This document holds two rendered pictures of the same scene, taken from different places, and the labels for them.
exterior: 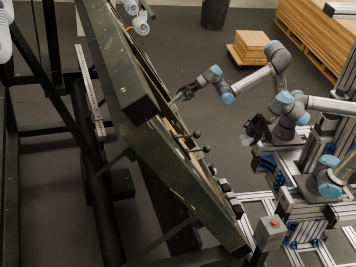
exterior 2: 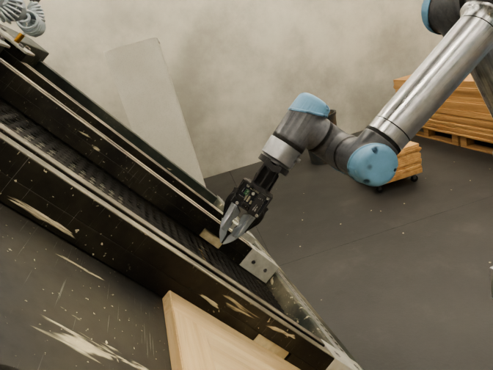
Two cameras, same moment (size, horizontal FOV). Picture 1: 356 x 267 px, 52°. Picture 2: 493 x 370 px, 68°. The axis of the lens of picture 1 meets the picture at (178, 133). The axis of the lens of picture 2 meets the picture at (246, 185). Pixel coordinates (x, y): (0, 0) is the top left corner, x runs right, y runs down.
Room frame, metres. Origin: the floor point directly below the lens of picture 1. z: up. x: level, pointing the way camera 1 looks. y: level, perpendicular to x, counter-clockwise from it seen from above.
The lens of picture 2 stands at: (1.24, -0.17, 1.60)
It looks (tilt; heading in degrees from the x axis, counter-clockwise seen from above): 18 degrees down; 11
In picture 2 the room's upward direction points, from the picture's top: 16 degrees counter-clockwise
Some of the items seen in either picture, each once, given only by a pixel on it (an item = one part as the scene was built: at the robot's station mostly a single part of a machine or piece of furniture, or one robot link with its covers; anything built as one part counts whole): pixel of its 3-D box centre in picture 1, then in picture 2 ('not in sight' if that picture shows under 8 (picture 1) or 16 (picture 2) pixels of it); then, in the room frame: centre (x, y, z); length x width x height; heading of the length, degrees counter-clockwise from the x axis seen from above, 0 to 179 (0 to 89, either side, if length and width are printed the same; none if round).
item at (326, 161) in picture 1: (327, 168); not in sight; (1.55, -0.86, 1.20); 0.13 x 0.12 x 0.14; 171
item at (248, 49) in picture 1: (249, 49); (383, 163); (5.10, -0.88, 0.20); 0.61 x 0.51 x 0.40; 16
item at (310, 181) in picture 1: (320, 181); not in sight; (1.56, -0.86, 1.09); 0.15 x 0.15 x 0.10
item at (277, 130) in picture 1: (285, 128); not in sight; (2.03, -0.73, 1.09); 0.15 x 0.15 x 0.10
